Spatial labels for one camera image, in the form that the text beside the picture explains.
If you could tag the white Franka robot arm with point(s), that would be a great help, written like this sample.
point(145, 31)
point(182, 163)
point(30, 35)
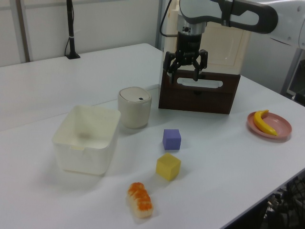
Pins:
point(238, 17)

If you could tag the grey metal frame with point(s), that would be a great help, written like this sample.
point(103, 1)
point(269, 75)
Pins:
point(293, 76)

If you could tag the brown wooden drawer box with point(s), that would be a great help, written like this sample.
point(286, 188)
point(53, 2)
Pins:
point(197, 100)

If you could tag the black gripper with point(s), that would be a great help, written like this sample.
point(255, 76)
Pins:
point(189, 46)

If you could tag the pink plate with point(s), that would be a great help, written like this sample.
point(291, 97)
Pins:
point(281, 124)

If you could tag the yellow toy banana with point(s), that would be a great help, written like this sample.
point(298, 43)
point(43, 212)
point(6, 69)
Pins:
point(258, 124)

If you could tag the cream lidded trash bin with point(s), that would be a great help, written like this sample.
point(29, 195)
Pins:
point(134, 112)

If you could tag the toy salmon roe sushi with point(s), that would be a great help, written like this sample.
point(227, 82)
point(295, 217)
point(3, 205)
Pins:
point(140, 201)

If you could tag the black mesh chair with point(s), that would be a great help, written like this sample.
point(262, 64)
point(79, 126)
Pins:
point(295, 198)

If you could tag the purple foam cube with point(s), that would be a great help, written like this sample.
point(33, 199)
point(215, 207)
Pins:
point(171, 140)

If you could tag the white plastic box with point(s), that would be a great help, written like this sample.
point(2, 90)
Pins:
point(83, 155)

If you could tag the black pole stand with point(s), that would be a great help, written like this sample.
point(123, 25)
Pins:
point(70, 28)

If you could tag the cream wooden cabinet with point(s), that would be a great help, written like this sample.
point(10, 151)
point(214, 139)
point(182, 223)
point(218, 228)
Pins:
point(226, 47)

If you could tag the yellow foam cube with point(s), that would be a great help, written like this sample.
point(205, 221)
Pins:
point(166, 167)

